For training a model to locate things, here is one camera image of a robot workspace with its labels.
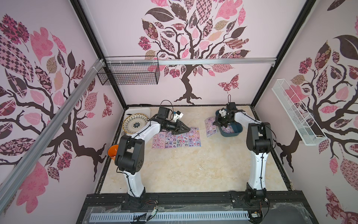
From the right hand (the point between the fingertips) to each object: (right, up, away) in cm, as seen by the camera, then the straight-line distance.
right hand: (213, 123), depth 103 cm
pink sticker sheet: (-41, -12, -5) cm, 43 cm away
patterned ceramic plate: (-62, +1, +5) cm, 63 cm away
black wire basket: (-84, +50, +39) cm, 105 cm away
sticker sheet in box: (+12, -4, +1) cm, 13 cm away
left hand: (-20, -4, -19) cm, 28 cm away
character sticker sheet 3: (-23, -12, -5) cm, 26 cm away
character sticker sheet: (-2, -4, -1) cm, 4 cm away
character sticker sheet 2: (-32, -12, -5) cm, 35 cm away
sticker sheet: (-15, -11, -5) cm, 19 cm away
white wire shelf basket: (+44, -3, -30) cm, 54 cm away
